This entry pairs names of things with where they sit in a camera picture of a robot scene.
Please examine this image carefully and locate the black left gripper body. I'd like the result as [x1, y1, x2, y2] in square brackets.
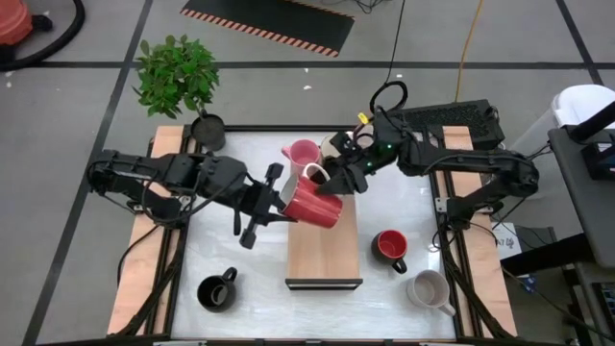
[233, 161, 287, 251]

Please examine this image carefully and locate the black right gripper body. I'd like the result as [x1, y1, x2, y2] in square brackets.
[329, 128, 400, 180]

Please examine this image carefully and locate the red mug white handle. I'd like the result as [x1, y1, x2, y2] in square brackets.
[279, 161, 344, 231]

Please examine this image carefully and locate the pink mug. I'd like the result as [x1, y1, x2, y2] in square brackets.
[281, 138, 323, 180]

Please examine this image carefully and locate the black mug red inside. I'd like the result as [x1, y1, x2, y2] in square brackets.
[370, 228, 409, 276]

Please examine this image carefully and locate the beige mug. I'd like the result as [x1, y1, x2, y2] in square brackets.
[405, 268, 456, 318]

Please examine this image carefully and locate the green potted plant black pot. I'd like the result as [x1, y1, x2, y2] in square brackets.
[132, 33, 228, 153]

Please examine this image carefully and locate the light wooden side board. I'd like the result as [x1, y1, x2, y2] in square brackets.
[434, 125, 519, 338]
[106, 124, 186, 336]

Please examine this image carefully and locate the white paper label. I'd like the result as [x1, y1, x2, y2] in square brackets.
[490, 221, 524, 261]

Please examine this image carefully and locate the black hazard-striped floor mat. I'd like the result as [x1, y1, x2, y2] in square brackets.
[180, 0, 357, 59]

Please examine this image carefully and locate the black desk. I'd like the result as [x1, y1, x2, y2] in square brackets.
[546, 125, 615, 270]

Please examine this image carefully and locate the white plastic bin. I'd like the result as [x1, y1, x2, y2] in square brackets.
[547, 84, 615, 130]

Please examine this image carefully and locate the orange-red vacuum cleaner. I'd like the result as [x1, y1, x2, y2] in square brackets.
[0, 0, 35, 48]

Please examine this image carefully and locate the black looped cable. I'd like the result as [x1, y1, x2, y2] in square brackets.
[368, 0, 410, 116]

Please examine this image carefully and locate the yellow cable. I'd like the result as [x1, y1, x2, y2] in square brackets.
[453, 0, 484, 103]

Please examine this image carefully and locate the black vacuum hose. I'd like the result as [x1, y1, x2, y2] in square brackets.
[0, 0, 86, 73]

